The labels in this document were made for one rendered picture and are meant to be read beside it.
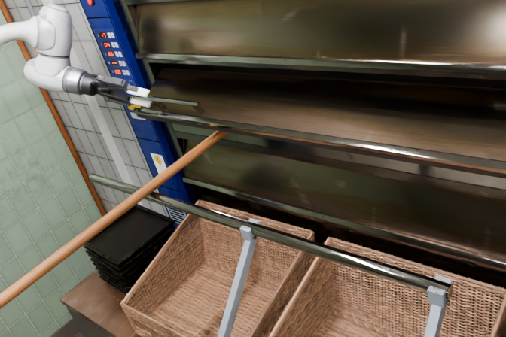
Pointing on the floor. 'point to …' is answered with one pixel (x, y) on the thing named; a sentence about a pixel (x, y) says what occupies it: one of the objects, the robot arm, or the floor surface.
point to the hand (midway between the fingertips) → (140, 96)
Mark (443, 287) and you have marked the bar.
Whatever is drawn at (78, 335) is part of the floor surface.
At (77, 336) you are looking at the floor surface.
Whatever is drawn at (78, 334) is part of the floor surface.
